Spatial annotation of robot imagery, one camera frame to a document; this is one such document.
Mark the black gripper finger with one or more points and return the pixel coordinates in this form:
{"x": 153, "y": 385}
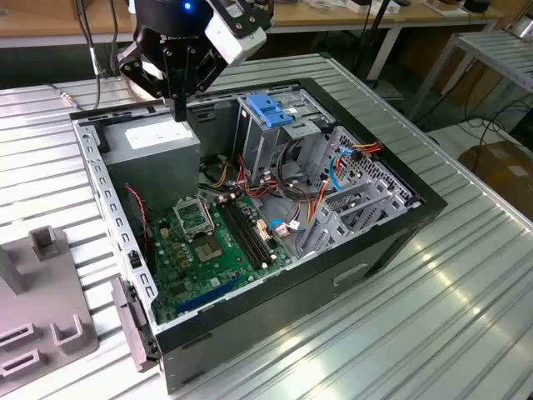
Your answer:
{"x": 170, "y": 83}
{"x": 189, "y": 75}

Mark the metal disk bay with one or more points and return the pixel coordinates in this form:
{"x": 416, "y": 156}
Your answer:
{"x": 354, "y": 196}

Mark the blue plastic drive latch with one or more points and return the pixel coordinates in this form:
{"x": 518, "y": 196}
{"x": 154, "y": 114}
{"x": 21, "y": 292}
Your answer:
{"x": 266, "y": 110}

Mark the grey power supply unit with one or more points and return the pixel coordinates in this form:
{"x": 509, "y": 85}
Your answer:
{"x": 150, "y": 175}

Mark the metal drive cage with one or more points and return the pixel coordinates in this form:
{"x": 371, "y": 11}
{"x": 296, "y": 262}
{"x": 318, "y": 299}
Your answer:
{"x": 258, "y": 146}

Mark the wooden desk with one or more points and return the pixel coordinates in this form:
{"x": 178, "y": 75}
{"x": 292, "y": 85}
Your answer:
{"x": 316, "y": 16}

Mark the black RAM slot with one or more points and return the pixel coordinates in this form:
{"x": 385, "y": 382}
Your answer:
{"x": 238, "y": 233}
{"x": 250, "y": 233}
{"x": 257, "y": 233}
{"x": 244, "y": 233}

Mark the green motherboard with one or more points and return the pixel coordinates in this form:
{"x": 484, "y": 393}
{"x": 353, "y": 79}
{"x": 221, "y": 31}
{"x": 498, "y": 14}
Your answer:
{"x": 216, "y": 275}

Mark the blue expansion slot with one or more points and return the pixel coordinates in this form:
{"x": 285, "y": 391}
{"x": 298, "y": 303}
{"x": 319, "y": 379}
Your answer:
{"x": 208, "y": 293}

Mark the grey case latch panel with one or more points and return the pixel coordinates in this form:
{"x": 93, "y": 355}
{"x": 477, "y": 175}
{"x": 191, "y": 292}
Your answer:
{"x": 131, "y": 325}

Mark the black open PC case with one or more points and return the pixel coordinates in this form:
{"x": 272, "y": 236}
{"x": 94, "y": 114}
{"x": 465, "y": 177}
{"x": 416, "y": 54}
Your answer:
{"x": 291, "y": 300}

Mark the metal slat side table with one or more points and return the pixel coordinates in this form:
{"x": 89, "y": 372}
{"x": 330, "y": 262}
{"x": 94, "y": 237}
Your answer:
{"x": 499, "y": 54}

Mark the brown cardboard box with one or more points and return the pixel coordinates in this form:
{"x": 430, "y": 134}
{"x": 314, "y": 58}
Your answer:
{"x": 499, "y": 175}

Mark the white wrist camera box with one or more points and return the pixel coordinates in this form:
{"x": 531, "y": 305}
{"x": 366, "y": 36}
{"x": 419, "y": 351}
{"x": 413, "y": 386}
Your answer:
{"x": 233, "y": 39}

